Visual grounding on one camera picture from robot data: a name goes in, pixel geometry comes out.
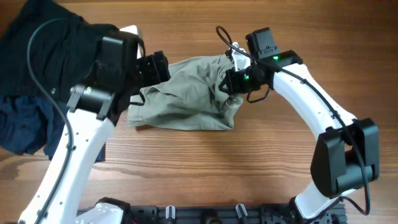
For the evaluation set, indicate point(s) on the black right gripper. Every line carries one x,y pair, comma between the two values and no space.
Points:
231,77

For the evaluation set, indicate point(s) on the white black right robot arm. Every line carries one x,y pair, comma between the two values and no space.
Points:
346,156

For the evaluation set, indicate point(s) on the black folded garment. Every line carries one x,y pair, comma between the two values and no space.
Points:
59,45

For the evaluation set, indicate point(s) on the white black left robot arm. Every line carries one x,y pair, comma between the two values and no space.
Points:
114,84

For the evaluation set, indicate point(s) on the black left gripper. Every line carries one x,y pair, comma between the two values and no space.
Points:
156,66

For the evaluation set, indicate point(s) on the navy blue garment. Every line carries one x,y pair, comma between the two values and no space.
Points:
30,123

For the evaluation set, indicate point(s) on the khaki cargo shorts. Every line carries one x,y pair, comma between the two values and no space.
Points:
190,100

